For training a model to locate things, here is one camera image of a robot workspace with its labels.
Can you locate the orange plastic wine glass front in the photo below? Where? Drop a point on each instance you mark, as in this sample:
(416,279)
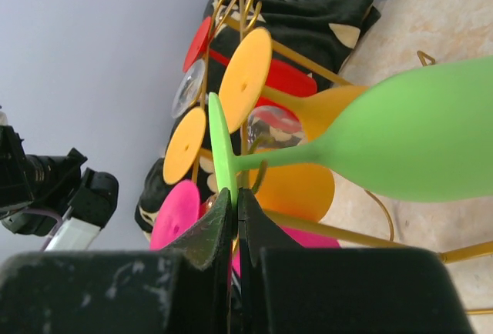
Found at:
(239,94)

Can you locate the orange plastic wine glass back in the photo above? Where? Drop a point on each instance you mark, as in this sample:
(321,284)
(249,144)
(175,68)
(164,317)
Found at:
(304,191)

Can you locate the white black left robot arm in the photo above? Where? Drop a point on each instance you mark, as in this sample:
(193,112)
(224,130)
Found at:
(54,197)

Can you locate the black floral blanket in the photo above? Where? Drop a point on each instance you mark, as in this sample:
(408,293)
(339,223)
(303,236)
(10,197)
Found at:
(326,32)

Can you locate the orange plastic wine glass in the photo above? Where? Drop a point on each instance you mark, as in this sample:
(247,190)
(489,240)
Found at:
(239,94)
(304,191)

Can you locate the pink plastic wine glass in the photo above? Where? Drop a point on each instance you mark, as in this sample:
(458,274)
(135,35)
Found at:
(181,209)

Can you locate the green plastic wine glass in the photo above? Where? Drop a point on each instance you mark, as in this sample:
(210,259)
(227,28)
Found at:
(423,135)

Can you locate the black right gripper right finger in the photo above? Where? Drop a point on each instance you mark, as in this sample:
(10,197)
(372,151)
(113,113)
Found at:
(287,288)

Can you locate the red plastic wine glass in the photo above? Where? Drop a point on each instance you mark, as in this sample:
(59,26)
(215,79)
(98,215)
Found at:
(281,76)

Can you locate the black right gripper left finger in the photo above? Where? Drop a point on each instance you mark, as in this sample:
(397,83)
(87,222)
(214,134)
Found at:
(183,288)

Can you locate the clear wine glass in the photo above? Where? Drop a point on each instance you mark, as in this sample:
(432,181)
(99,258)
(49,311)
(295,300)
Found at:
(274,123)

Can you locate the gold wire wine glass rack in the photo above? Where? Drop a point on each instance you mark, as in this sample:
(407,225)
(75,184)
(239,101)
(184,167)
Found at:
(241,15)

